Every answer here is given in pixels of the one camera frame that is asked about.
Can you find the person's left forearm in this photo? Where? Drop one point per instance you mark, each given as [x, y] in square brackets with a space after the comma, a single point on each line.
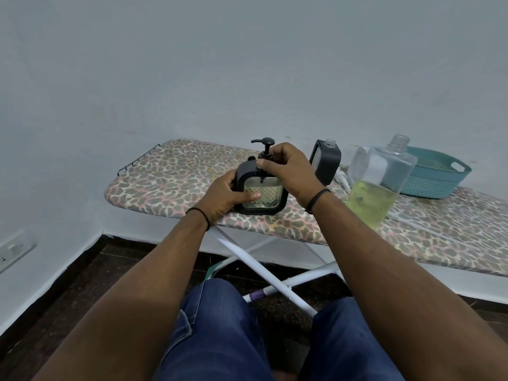
[131, 297]

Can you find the person's right forearm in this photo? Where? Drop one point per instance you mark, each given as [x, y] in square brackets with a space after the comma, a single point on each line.
[397, 281]

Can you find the black framed dispenser without pump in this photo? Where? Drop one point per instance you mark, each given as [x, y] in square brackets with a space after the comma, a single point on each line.
[327, 166]

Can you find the person's left hand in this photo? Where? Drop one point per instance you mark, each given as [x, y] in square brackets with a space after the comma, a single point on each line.
[216, 198]

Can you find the white ironing board legs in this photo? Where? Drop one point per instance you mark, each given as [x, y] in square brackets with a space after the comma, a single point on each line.
[258, 269]

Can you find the white wall socket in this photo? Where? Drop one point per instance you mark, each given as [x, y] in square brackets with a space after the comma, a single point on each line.
[14, 251]

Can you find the person's right hand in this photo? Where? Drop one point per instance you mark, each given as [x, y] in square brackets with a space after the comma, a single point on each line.
[295, 174]

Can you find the clear bottle with yellow liquid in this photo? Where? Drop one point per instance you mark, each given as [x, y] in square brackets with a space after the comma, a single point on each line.
[373, 194]

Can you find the black framed glass soap dispenser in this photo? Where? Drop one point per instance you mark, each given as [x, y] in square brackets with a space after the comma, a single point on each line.
[262, 204]

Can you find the person's right thumb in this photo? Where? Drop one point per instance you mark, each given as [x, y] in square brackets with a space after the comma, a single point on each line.
[266, 164]

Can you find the person's left thumb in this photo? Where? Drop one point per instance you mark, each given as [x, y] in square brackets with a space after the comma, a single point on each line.
[251, 197]

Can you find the teal plastic basket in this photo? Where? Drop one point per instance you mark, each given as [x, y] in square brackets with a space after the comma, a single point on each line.
[434, 176]

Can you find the leopard print ironing board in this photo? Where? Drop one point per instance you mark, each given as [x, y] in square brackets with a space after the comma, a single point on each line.
[166, 182]

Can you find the person's blue jeans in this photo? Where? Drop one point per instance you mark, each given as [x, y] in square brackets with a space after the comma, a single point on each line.
[218, 333]

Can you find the black pump head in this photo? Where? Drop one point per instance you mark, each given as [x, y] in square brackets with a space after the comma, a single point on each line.
[267, 144]

